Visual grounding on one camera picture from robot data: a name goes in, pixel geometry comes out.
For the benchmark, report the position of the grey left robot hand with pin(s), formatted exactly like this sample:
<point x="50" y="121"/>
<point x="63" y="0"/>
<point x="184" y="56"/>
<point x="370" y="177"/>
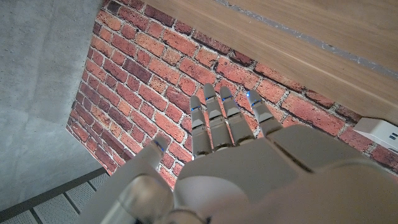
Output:
<point x="248" y="174"/>

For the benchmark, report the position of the white power strip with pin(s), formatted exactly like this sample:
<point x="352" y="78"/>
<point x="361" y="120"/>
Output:
<point x="376" y="132"/>

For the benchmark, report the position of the red brick printed backdrop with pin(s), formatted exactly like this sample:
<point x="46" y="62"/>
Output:
<point x="140" y="77"/>

